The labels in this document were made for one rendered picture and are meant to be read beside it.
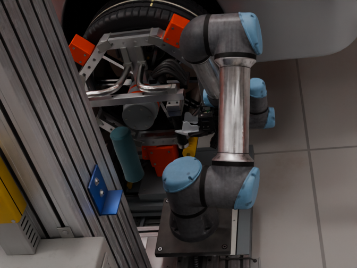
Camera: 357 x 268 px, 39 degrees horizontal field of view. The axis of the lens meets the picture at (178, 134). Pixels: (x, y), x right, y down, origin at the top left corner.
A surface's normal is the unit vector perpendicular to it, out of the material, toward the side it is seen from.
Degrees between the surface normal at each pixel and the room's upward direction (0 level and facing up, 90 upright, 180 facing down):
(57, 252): 0
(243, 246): 0
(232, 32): 48
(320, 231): 0
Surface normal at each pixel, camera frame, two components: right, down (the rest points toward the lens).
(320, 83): -0.19, -0.76
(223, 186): -0.36, -0.08
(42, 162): -0.11, 0.64
